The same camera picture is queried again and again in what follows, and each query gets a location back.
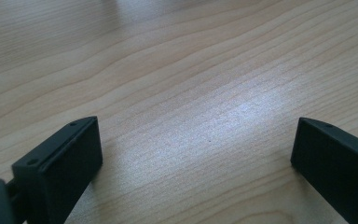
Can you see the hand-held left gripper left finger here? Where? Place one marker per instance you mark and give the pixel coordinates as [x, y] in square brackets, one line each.
[62, 168]

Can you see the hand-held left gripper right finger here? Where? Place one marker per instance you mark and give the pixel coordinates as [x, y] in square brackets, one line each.
[338, 168]

